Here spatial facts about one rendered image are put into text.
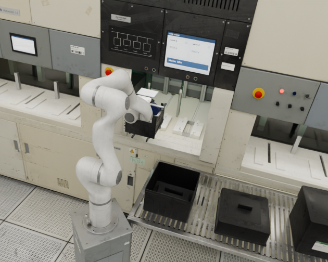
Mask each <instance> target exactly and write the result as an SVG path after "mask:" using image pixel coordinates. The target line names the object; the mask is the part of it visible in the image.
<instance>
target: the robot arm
mask: <svg viewBox="0 0 328 262"><path fill-rule="evenodd" d="M80 97H81V99H82V101H83V102H84V103H86V104H88V105H89V106H93V107H97V108H101V109H105V110H106V112H107V113H106V115H104V116H103V117H101V118H99V119H98V120H97V121H95V123H94V125H93V129H92V144H93V147H94V150H95V151H96V153H97V154H98V155H99V157H100V158H101V159H98V158H94V157H91V156H85V157H82V158H81V159H79V161H78V162H77V164H76V168H75V172H76V175H77V178H78V180H79V181H80V183H81V184H82V186H83V187H84V188H85V189H86V190H87V191H88V193H89V212H87V213H86V215H85V216H84V219H83V225H84V227H85V229H86V230H87V231H88V232H90V233H92V234H97V235H101V234H106V233H109V232H111V231H112V230H113V229H114V228H115V227H116V225H117V222H118V217H117V214H116V213H115V212H114V211H113V210H112V209H111V204H112V191H111V187H114V186H116V185H118V184H119V182H120V181H121V178H122V168H121V165H120V163H119V160H118V158H117V156H116V153H115V150H114V147H113V135H114V128H115V124H116V122H117V121H118V120H119V119H120V118H121V117H122V116H123V118H124V120H125V121H126V122H128V123H130V124H132V123H135V122H136V121H137V120H141V121H147V122H148V121H150V120H151V119H152V118H153V111H152V108H151V106H150V105H151V103H153V102H155V100H153V99H152V98H151V97H145V96H142V95H136V94H135V91H134V88H133V85H132V82H131V79H130V76H129V74H128V73H127V72H126V71H125V70H123V69H117V70H115V71H113V72H112V73H111V74H110V75H108V76H106V77H101V78H97V79H94V80H91V81H89V82H88V83H86V84H85V85H84V86H83V87H82V89H81V91H80Z"/></svg>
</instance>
